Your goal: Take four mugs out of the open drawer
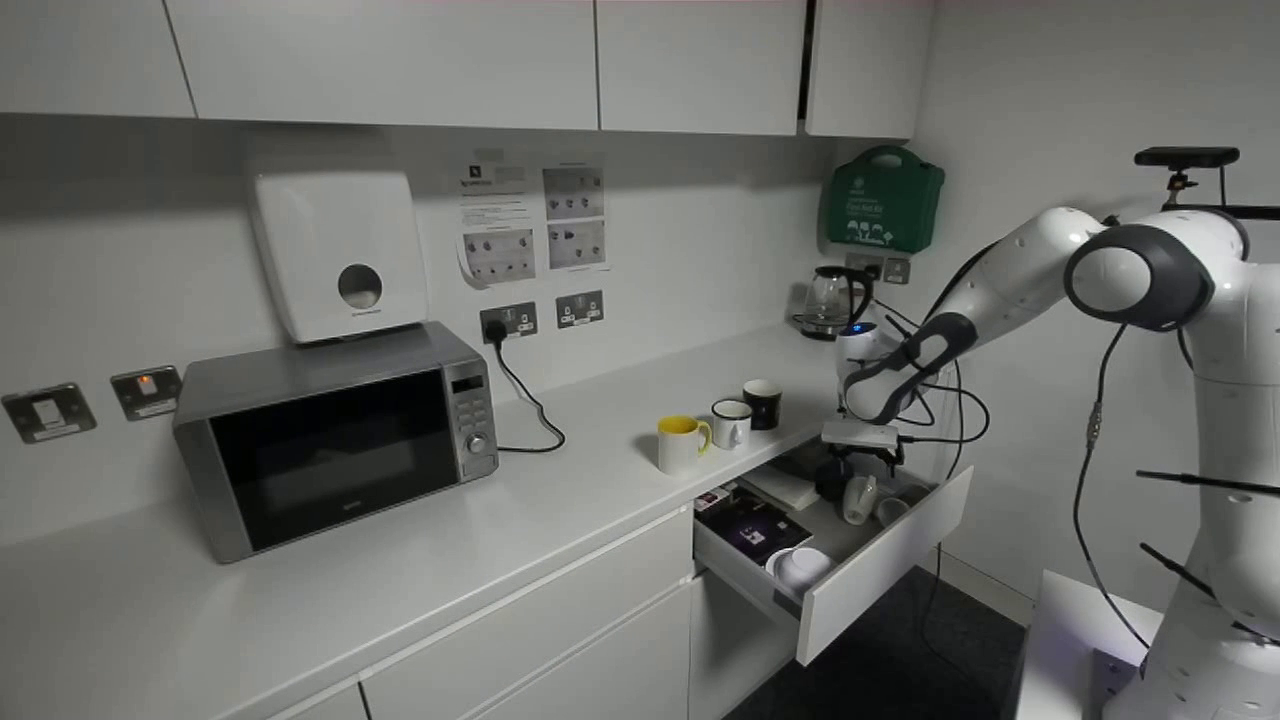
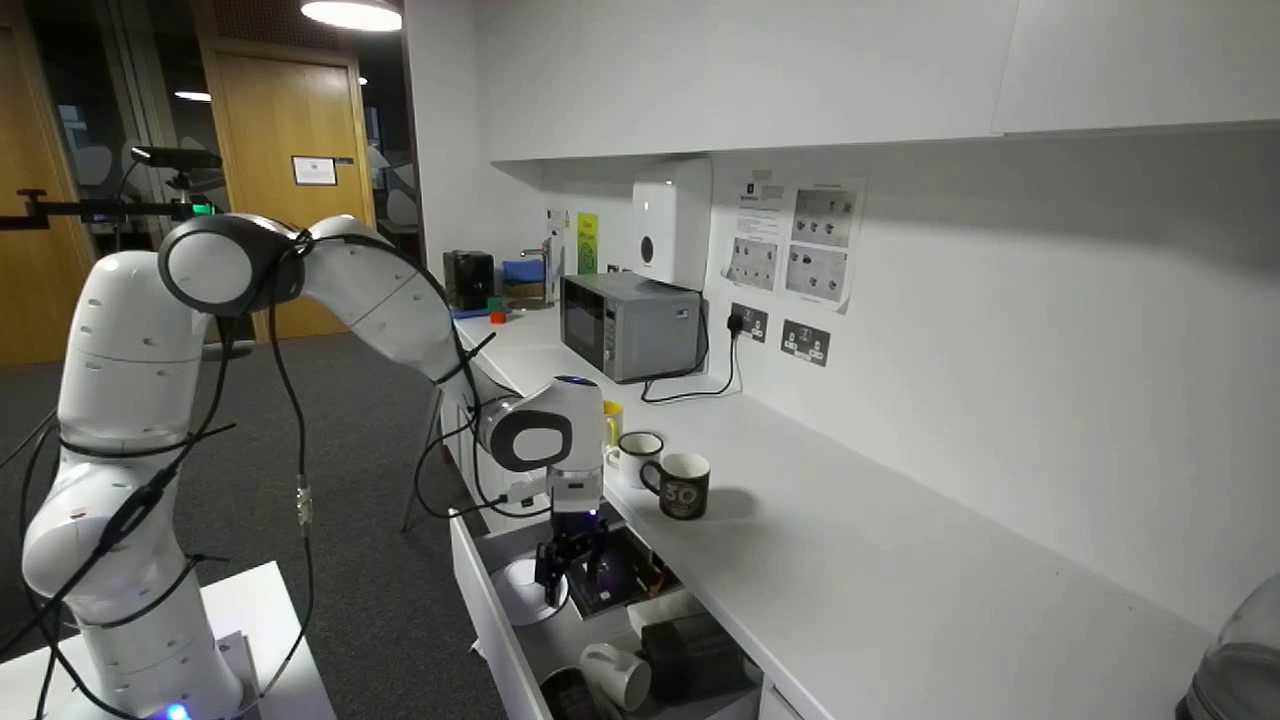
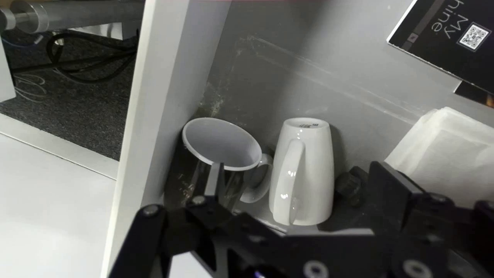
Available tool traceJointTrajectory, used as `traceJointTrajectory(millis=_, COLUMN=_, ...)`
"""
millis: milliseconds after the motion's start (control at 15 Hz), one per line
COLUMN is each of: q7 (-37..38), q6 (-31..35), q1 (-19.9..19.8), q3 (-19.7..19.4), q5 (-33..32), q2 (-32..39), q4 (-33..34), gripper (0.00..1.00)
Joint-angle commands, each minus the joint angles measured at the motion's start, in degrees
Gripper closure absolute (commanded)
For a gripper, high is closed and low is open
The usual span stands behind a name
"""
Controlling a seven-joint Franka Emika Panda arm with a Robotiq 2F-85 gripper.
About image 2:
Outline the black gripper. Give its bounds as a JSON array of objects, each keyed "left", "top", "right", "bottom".
[{"left": 531, "top": 510, "right": 602, "bottom": 609}]

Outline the brown printed mug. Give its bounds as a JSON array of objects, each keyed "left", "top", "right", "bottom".
[{"left": 637, "top": 449, "right": 714, "bottom": 523}]

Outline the white enamel mug dark rim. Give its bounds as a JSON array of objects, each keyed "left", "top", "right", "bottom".
[{"left": 617, "top": 425, "right": 667, "bottom": 464}]

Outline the white robot base platform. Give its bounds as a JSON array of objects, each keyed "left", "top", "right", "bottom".
[{"left": 0, "top": 557, "right": 341, "bottom": 720}]

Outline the white open drawer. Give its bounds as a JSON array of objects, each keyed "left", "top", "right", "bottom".
[{"left": 443, "top": 502, "right": 771, "bottom": 720}]

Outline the white bowl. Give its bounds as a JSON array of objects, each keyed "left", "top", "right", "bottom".
[{"left": 487, "top": 557, "right": 566, "bottom": 632}]

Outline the white folded napkin stack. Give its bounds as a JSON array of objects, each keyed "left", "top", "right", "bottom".
[{"left": 624, "top": 587, "right": 706, "bottom": 632}]

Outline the white base cabinet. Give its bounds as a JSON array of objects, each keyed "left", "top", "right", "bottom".
[{"left": 436, "top": 385, "right": 823, "bottom": 720}]

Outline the dark translucent bag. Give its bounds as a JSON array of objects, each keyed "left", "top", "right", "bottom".
[{"left": 638, "top": 614, "right": 759, "bottom": 704}]

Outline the silver microwave oven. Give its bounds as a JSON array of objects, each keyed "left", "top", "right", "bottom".
[{"left": 557, "top": 270, "right": 711, "bottom": 390}]

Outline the blue container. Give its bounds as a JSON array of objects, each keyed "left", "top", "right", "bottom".
[{"left": 495, "top": 254, "right": 557, "bottom": 309}]

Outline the black countertop appliance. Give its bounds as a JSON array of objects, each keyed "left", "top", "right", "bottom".
[{"left": 440, "top": 249, "right": 499, "bottom": 315}]

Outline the white paper towel dispenser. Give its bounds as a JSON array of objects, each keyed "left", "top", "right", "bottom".
[{"left": 624, "top": 175, "right": 683, "bottom": 289}]

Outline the white door sign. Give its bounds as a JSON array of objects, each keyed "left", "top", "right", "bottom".
[{"left": 286, "top": 154, "right": 341, "bottom": 187}]

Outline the wooden door with sign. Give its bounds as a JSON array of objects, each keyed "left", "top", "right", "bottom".
[{"left": 194, "top": 38, "right": 387, "bottom": 345}]

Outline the round ceiling lamp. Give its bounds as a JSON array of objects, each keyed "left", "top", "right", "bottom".
[{"left": 295, "top": 0, "right": 409, "bottom": 38}]

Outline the glass kettle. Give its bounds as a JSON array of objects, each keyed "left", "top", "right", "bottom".
[{"left": 1177, "top": 573, "right": 1280, "bottom": 720}]

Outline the plain wooden door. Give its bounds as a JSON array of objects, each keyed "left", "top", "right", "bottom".
[{"left": 0, "top": 0, "right": 111, "bottom": 373}]

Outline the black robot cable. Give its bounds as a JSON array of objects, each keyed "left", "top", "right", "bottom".
[{"left": 0, "top": 225, "right": 564, "bottom": 717}]

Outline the black microwave power cable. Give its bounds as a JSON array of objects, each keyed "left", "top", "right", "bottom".
[{"left": 637, "top": 315, "right": 743, "bottom": 410}]

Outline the dark double wall socket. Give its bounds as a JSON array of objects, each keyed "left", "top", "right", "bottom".
[
  {"left": 722, "top": 299, "right": 771, "bottom": 348},
  {"left": 774, "top": 315, "right": 837, "bottom": 373}
]

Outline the yellow green wall notice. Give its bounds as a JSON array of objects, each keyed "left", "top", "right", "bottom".
[{"left": 572, "top": 209, "right": 607, "bottom": 281}]

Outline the white fused switch plate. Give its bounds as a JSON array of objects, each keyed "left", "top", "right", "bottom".
[
  {"left": 722, "top": 233, "right": 783, "bottom": 298},
  {"left": 783, "top": 239, "right": 850, "bottom": 306}
]

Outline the grey printed wall notice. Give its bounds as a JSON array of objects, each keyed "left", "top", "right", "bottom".
[{"left": 786, "top": 186, "right": 861, "bottom": 254}]

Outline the white wall cabinet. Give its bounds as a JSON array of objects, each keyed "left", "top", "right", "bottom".
[{"left": 475, "top": 0, "right": 1280, "bottom": 169}]

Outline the black camera stand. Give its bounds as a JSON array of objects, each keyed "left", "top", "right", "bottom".
[{"left": 0, "top": 186, "right": 222, "bottom": 233}]

